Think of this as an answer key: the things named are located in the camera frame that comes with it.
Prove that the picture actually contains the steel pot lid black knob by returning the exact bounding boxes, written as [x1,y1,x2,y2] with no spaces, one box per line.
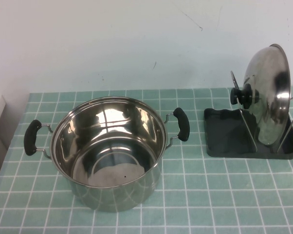
[229,43,291,148]

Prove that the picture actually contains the dark tray wire lid rack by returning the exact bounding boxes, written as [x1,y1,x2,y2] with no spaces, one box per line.
[203,70,293,160]

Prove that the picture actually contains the stainless steel pot black handles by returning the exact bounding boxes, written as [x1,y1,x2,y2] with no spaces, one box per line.
[23,96,190,212]

